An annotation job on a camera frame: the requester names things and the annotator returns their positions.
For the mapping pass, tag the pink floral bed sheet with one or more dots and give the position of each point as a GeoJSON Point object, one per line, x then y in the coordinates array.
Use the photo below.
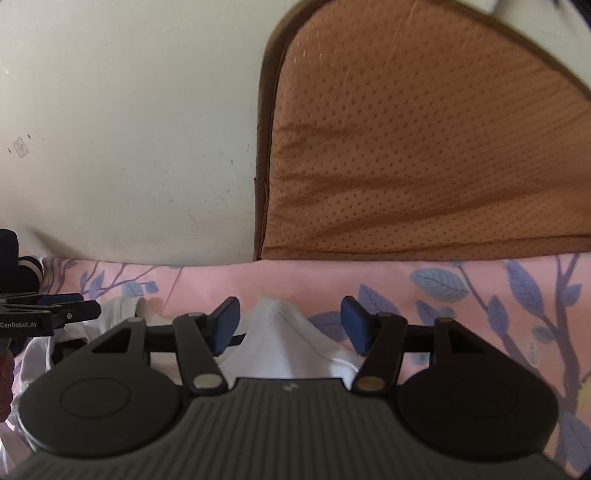
{"type": "Point", "coordinates": [535, 310]}

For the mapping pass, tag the person's left hand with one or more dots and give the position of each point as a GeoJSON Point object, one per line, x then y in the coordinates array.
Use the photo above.
{"type": "Point", "coordinates": [6, 383]}

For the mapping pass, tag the brown mesh cushion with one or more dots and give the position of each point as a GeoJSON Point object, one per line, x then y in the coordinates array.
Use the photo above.
{"type": "Point", "coordinates": [417, 130]}

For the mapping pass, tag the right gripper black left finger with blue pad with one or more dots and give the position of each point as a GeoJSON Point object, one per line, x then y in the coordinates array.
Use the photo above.
{"type": "Point", "coordinates": [199, 339]}

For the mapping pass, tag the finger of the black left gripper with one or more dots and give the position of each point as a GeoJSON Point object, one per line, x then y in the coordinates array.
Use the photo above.
{"type": "Point", "coordinates": [67, 308]}

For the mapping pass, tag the white garment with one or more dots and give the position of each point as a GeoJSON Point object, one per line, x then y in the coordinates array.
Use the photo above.
{"type": "Point", "coordinates": [278, 342]}

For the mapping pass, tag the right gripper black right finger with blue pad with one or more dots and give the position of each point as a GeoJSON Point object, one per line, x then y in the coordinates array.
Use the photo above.
{"type": "Point", "coordinates": [379, 339]}

